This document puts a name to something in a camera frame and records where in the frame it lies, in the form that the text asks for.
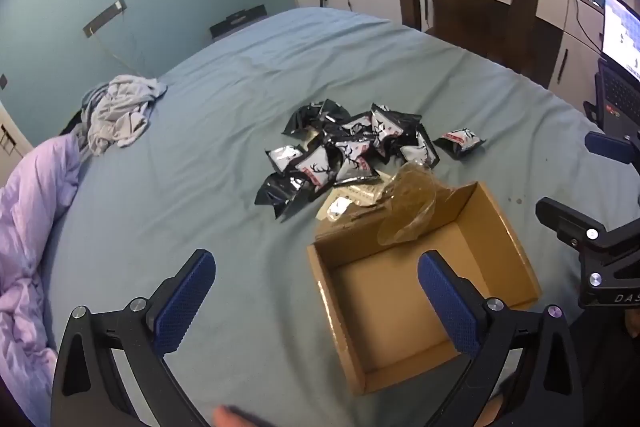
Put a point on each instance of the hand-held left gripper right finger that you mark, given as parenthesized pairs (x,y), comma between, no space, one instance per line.
(450,307)

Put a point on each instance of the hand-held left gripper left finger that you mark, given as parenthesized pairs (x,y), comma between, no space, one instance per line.
(185,302)

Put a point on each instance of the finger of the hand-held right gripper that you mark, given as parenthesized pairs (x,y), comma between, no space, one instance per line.
(607,147)
(567,219)

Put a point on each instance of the cardboard box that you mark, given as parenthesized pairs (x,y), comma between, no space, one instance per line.
(390,292)

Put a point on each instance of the black antler-print snack packet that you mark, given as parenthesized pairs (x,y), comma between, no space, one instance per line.
(460,142)

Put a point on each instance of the pile of black snack packets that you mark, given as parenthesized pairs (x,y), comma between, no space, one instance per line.
(350,152)

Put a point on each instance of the person's dark clothing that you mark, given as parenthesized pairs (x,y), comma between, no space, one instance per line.
(610,357)

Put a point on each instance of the black laptop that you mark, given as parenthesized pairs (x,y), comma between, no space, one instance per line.
(620,37)

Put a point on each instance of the white sideboard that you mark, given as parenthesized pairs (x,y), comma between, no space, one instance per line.
(560,37)

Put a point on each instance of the person's bare foot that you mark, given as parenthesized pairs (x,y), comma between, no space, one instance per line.
(235,418)

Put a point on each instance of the beige printed sachet sheet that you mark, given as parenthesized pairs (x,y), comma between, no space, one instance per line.
(340,207)

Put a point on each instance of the purple duvet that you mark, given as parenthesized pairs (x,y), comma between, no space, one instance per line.
(30,232)

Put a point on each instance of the grey crumpled clothes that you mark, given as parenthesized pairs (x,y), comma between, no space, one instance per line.
(120,112)

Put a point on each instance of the white panel door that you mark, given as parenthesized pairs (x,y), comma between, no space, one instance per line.
(7,142)

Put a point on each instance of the flat black box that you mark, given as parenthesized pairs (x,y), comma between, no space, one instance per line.
(235,24)

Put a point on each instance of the grey wall strip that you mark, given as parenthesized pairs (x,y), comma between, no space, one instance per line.
(102,18)

